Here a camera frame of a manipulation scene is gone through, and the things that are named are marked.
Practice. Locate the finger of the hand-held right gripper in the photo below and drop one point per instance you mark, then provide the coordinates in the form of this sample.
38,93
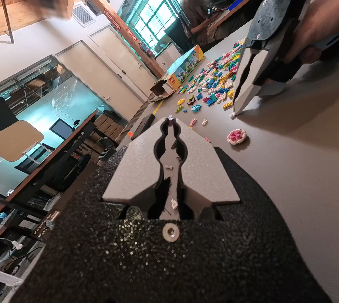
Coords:
239,80
258,70

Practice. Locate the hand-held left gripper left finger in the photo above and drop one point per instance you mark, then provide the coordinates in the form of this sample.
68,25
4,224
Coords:
132,173

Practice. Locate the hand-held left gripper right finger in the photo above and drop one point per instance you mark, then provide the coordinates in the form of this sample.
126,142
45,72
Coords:
209,173

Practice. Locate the white pink brick flower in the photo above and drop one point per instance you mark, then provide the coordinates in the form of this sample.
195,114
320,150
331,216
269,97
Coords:
237,136

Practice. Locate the small pink brick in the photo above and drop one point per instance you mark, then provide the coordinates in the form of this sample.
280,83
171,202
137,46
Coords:
171,121

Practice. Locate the wooden far desk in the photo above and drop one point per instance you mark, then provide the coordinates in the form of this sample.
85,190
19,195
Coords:
233,12

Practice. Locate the grey desk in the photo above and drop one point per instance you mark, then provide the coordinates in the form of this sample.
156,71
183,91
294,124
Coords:
264,176

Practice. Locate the wooden background desk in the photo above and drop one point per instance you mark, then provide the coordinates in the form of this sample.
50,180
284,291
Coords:
53,154

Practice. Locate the person's right hand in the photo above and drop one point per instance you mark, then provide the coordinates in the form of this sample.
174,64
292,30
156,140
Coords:
317,17

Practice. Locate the pile of colourful bricks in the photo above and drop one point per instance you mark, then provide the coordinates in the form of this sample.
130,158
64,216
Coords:
219,75

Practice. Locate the black device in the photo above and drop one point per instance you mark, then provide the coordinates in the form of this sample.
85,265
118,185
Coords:
107,148

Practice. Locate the blue box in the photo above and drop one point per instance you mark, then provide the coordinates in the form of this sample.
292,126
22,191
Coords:
237,4

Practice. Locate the black wedge brick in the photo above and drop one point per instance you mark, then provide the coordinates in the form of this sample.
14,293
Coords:
174,145

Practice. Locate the black power adapter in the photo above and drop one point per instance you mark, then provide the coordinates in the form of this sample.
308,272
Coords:
144,127

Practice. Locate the light blue brick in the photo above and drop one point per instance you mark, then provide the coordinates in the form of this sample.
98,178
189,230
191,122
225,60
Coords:
196,108

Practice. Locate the dark brown brick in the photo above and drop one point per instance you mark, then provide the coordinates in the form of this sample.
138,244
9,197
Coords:
191,101

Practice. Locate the pink petal brick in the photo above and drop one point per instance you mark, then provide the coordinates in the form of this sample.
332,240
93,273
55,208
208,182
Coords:
192,122

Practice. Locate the colourful toy brick box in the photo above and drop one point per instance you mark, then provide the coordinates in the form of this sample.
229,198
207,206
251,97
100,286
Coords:
182,66

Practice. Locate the black office chair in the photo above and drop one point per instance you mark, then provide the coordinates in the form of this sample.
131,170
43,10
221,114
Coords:
71,173

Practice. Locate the yellow rounded brick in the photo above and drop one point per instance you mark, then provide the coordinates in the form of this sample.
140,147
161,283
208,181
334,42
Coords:
181,101

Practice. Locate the lime brick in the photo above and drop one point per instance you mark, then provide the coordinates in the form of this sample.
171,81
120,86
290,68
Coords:
179,109

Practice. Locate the yellow tape strip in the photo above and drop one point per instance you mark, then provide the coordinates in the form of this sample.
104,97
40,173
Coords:
159,104

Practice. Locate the white recycling bin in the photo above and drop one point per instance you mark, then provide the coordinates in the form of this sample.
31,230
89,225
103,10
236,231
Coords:
168,57

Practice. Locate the dark office chair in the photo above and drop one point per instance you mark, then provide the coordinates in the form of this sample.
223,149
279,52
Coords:
177,31

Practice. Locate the computer monitor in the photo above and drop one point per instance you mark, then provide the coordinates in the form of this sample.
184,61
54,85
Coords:
62,129

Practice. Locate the white door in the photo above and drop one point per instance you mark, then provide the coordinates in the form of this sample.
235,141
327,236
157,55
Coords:
124,54
106,80

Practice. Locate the red fire extinguisher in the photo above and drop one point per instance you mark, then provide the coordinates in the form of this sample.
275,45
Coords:
145,47

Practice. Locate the black case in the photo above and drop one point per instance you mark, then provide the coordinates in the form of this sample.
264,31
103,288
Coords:
46,225

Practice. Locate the large window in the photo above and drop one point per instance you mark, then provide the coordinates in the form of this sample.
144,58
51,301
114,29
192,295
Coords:
156,9

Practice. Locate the red sign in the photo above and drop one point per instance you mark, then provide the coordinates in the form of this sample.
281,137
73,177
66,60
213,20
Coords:
132,34
112,18

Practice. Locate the glass partition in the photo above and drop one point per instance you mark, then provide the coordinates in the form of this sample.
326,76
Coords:
39,91

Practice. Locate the white plug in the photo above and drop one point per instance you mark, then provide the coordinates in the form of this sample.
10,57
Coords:
18,244

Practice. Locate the black panel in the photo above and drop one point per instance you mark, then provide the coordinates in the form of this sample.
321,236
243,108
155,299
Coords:
6,115

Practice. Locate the wall air vent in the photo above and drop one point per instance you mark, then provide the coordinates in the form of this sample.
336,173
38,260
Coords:
83,15

